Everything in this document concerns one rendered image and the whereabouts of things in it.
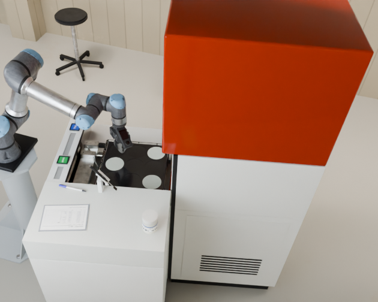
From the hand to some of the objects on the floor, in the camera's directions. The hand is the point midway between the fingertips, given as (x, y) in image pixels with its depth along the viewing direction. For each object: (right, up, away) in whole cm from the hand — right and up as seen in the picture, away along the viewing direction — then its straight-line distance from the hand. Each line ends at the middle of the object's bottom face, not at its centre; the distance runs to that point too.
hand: (123, 151), depth 223 cm
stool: (-82, +91, +222) cm, 254 cm away
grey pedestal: (-82, -58, +72) cm, 124 cm away
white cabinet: (-11, -76, +61) cm, 98 cm away
